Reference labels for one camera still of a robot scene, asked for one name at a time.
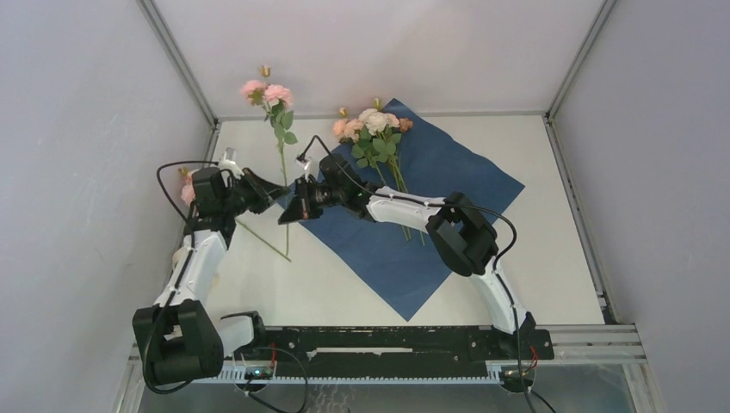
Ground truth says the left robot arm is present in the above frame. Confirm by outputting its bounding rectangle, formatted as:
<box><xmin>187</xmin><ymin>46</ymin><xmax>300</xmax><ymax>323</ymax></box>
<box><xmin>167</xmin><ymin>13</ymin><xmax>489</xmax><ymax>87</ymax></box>
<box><xmin>132</xmin><ymin>163</ymin><xmax>289</xmax><ymax>395</ymax></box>

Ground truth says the blue wrapping paper sheet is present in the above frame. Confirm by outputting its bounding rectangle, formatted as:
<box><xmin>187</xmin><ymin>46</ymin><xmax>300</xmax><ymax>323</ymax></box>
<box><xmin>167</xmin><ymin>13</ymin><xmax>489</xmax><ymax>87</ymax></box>
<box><xmin>279</xmin><ymin>100</ymin><xmax>529</xmax><ymax>334</ymax></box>

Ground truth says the aluminium front frame rail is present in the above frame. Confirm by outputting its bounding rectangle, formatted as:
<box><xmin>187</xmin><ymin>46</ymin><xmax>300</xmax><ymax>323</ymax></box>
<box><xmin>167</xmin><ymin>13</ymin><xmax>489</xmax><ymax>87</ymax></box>
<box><xmin>128</xmin><ymin>324</ymin><xmax>648</xmax><ymax>366</ymax></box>

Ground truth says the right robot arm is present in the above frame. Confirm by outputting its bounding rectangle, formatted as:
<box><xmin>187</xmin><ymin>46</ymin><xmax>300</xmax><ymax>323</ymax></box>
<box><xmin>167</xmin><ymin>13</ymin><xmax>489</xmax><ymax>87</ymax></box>
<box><xmin>278</xmin><ymin>154</ymin><xmax>536</xmax><ymax>358</ymax></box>

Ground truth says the peach fake rose stem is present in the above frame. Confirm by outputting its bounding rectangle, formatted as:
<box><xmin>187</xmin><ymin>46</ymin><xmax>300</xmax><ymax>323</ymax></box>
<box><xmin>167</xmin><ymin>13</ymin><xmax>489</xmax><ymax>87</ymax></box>
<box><xmin>332</xmin><ymin>107</ymin><xmax>415</xmax><ymax>189</ymax></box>

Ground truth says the white slotted cable duct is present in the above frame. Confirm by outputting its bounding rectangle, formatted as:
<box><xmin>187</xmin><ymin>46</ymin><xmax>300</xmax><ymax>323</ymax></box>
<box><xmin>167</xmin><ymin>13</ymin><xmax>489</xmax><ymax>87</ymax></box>
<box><xmin>199</xmin><ymin>366</ymin><xmax>504</xmax><ymax>385</ymax></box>

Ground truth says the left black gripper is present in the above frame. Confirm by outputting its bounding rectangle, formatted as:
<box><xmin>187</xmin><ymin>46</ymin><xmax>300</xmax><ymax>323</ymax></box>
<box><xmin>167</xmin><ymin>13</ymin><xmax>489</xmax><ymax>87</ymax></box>
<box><xmin>222</xmin><ymin>168</ymin><xmax>291</xmax><ymax>218</ymax></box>

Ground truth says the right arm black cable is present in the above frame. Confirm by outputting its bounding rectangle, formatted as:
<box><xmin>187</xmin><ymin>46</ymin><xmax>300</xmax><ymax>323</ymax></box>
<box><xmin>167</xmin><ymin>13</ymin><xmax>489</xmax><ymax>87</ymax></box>
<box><xmin>296</xmin><ymin>134</ymin><xmax>557</xmax><ymax>413</ymax></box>

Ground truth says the cream white fake rose stem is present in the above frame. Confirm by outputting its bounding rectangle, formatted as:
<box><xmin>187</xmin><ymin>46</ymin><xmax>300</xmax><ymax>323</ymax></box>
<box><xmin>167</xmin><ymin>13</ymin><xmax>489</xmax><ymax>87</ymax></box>
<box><xmin>357</xmin><ymin>97</ymin><xmax>428</xmax><ymax>247</ymax></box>

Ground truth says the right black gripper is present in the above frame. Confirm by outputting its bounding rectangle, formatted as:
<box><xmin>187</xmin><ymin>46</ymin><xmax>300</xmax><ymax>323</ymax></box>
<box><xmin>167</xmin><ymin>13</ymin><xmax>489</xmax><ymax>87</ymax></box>
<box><xmin>281</xmin><ymin>174</ymin><xmax>349</xmax><ymax>221</ymax></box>

